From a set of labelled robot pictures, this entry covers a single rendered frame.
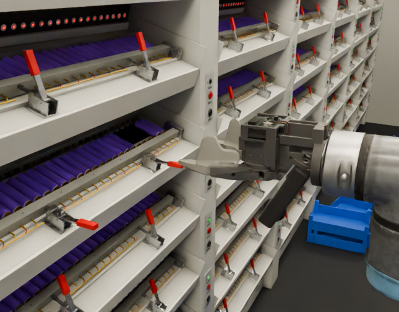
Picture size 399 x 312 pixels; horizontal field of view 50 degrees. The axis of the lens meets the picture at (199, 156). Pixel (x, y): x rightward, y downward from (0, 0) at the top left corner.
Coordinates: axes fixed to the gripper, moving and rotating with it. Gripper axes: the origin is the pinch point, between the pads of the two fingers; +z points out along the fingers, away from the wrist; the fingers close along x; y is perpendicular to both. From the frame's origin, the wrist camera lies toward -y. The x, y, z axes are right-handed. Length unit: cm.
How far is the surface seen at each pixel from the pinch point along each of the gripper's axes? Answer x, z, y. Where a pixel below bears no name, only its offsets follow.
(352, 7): -240, 17, 15
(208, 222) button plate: -36, 17, -34
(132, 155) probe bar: -9.9, 21.0, -6.2
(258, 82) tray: -88, 22, -5
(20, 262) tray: 23.5, 16.9, -10.7
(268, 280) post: -102, 21, -98
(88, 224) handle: 14.4, 11.7, -7.9
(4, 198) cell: 17.4, 26.1, -5.1
